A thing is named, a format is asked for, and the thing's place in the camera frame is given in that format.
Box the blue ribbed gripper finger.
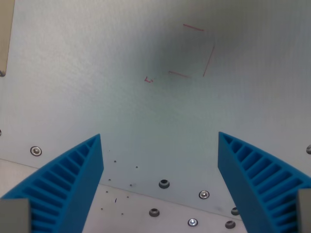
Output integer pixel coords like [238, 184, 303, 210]
[217, 131, 311, 233]
[0, 133, 105, 233]

